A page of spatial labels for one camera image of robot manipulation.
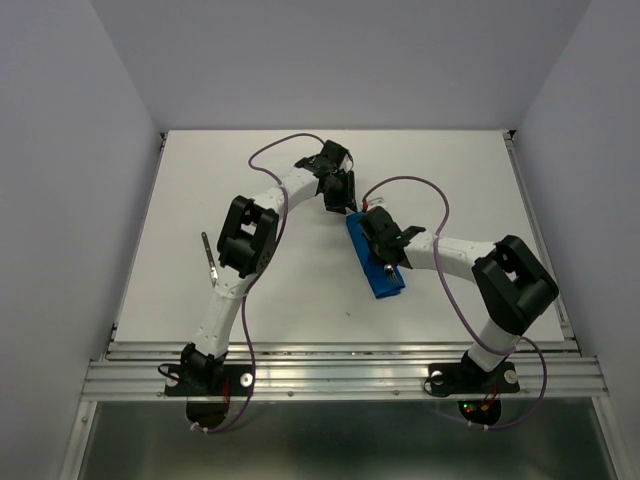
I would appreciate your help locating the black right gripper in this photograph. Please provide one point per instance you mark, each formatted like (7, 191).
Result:
(371, 244)

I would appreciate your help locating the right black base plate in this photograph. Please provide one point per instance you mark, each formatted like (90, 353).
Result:
(445, 379)

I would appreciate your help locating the silver knife black handle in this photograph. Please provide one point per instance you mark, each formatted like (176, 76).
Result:
(210, 259)

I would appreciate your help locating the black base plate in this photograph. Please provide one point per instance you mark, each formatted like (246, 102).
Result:
(240, 380)
(445, 379)

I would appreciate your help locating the blue satin napkin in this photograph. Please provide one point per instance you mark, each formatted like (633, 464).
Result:
(362, 250)

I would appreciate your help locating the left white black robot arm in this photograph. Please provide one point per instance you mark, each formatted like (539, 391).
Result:
(246, 245)

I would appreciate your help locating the aluminium frame rail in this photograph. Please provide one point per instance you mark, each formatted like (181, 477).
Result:
(340, 386)

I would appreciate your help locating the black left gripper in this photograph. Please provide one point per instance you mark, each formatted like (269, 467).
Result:
(348, 199)

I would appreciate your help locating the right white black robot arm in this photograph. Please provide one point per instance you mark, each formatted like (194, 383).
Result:
(515, 287)

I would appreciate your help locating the silver fork black handle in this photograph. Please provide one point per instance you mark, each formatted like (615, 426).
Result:
(392, 276)

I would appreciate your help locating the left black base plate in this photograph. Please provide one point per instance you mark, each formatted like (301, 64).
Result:
(240, 380)

